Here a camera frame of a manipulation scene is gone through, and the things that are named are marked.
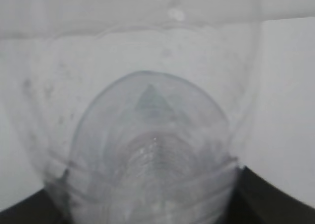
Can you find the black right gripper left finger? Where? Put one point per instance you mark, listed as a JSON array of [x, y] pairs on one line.
[[36, 209]]

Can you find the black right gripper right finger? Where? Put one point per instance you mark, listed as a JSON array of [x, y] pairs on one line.
[[255, 201]]

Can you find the clear water bottle red label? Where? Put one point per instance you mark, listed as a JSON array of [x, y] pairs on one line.
[[132, 111]]

